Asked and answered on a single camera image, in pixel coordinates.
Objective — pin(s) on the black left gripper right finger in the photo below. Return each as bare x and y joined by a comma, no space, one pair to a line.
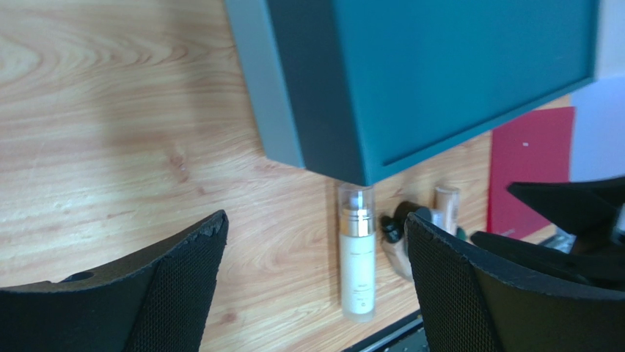
473,300

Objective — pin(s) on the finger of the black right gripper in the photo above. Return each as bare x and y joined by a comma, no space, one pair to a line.
591,270
587,210

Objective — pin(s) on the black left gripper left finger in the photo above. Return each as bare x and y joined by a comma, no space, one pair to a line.
155,299

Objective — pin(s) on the clear small cosmetic bottle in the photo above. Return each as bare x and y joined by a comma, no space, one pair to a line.
447,201

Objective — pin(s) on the white pump lotion bottle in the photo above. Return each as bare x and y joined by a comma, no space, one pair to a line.
357,251

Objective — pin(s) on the teal drawer organizer box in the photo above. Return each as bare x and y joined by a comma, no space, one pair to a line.
362,90

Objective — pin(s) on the red mirror case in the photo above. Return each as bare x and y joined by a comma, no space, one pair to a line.
535,147

